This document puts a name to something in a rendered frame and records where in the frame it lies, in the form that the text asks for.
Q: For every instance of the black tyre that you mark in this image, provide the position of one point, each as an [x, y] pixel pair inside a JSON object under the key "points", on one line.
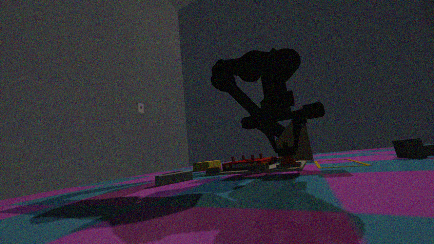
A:
{"points": [[286, 151]]}

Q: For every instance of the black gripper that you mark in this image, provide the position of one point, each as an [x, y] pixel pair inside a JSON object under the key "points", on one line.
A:
{"points": [[309, 111]]}

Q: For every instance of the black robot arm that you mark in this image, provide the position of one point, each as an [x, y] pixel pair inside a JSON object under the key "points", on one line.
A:
{"points": [[274, 67]]}

